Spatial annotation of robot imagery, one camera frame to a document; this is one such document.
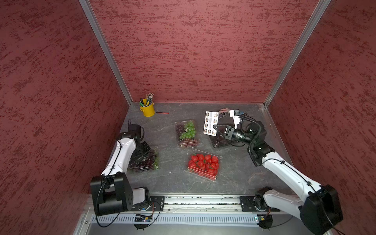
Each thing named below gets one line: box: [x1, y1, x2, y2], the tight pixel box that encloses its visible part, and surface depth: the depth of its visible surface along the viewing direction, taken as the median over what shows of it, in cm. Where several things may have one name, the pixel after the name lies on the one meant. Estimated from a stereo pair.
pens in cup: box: [139, 92, 155, 108], surface depth 106 cm
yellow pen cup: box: [139, 101, 156, 118], surface depth 109 cm
